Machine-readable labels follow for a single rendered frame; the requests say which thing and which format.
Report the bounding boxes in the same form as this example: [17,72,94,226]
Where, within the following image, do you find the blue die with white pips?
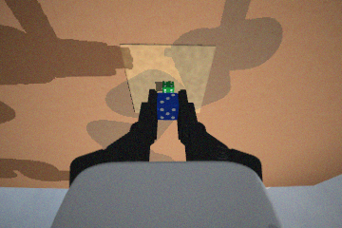
[157,92,179,120]

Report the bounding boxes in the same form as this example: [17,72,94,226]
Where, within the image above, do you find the beige flat mat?
[120,44,216,113]

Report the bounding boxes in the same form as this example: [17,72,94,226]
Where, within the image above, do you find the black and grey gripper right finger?
[177,89,263,182]

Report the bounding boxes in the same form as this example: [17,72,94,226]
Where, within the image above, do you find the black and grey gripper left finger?
[69,89,158,187]

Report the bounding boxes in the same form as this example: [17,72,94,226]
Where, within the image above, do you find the green die with white pips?
[162,82,174,93]

